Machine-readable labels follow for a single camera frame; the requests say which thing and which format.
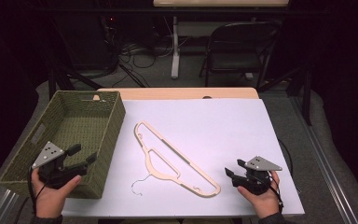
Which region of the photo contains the white paper sheet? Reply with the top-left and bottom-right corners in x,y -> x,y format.
62,98 -> 306,217

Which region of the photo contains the wooden clothes hanger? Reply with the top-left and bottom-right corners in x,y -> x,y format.
131,120 -> 222,199

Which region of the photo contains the thin black cable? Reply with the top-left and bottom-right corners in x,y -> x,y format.
277,137 -> 302,194

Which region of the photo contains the bundle of floor cables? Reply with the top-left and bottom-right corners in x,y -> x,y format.
105,36 -> 176,89

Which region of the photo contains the person's right hand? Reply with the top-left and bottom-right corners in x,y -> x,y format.
236,171 -> 282,219

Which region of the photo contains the black stand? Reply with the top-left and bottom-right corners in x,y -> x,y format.
47,60 -> 104,101
256,60 -> 313,127

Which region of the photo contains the white desk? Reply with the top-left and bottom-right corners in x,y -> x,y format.
152,0 -> 290,80

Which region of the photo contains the person's left hand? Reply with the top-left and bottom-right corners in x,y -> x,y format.
31,169 -> 83,218

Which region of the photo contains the black folding chair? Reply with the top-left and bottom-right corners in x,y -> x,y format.
199,21 -> 282,90

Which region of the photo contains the wooden table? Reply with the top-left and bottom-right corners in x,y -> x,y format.
96,87 -> 259,101

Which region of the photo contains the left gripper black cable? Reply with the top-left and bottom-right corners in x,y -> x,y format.
13,166 -> 48,224

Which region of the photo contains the green woven basket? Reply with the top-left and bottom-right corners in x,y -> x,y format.
0,90 -> 127,200

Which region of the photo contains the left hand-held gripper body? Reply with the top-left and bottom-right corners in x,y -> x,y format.
32,141 -> 89,190

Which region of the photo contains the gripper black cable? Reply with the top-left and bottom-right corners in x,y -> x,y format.
13,166 -> 48,224
268,172 -> 284,215

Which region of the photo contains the metal floor rail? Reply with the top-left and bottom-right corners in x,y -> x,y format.
0,189 -> 21,224
288,95 -> 358,224

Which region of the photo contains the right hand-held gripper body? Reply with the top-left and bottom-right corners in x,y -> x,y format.
232,156 -> 283,195

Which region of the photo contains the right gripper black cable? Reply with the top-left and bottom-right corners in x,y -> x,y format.
268,172 -> 284,215

